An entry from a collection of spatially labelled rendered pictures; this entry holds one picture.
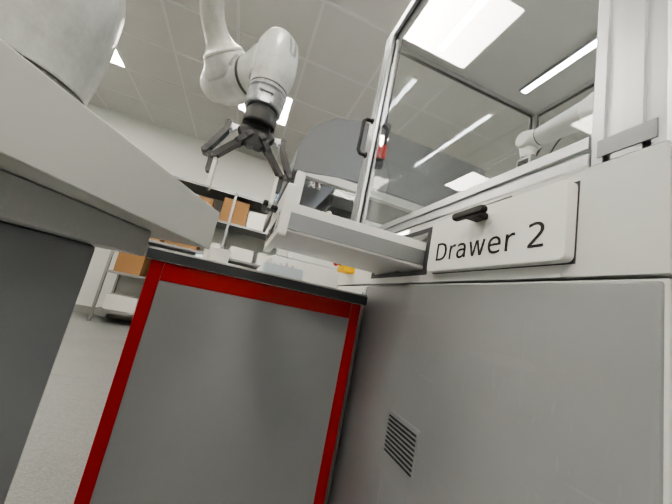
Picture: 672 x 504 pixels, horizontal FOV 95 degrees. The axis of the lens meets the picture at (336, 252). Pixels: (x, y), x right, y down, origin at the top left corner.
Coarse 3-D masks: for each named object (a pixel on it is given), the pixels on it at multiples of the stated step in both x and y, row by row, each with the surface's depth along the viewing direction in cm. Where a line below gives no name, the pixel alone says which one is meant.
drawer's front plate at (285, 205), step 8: (288, 184) 61; (288, 192) 60; (280, 200) 71; (288, 200) 60; (280, 208) 65; (288, 208) 60; (272, 216) 85; (280, 216) 60; (288, 216) 60; (272, 224) 76; (280, 224) 59; (280, 232) 59; (272, 240) 66; (280, 240) 64; (264, 248) 82; (272, 248) 77
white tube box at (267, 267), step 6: (264, 264) 92; (270, 264) 92; (276, 264) 92; (264, 270) 92; (270, 270) 92; (276, 270) 92; (282, 270) 92; (288, 270) 93; (294, 270) 93; (300, 270) 93; (288, 276) 92; (294, 276) 93; (300, 276) 93
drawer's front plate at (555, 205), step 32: (544, 192) 43; (576, 192) 40; (448, 224) 62; (480, 224) 53; (512, 224) 47; (544, 224) 42; (448, 256) 60; (480, 256) 52; (512, 256) 45; (544, 256) 41
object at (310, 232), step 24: (312, 216) 64; (336, 216) 65; (288, 240) 71; (312, 240) 65; (336, 240) 64; (360, 240) 66; (384, 240) 68; (408, 240) 70; (360, 264) 83; (384, 264) 76; (408, 264) 70
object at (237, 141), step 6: (246, 132) 69; (252, 132) 69; (234, 138) 69; (240, 138) 69; (228, 144) 68; (234, 144) 68; (240, 144) 70; (216, 150) 67; (222, 150) 68; (228, 150) 69; (210, 156) 67; (216, 156) 69
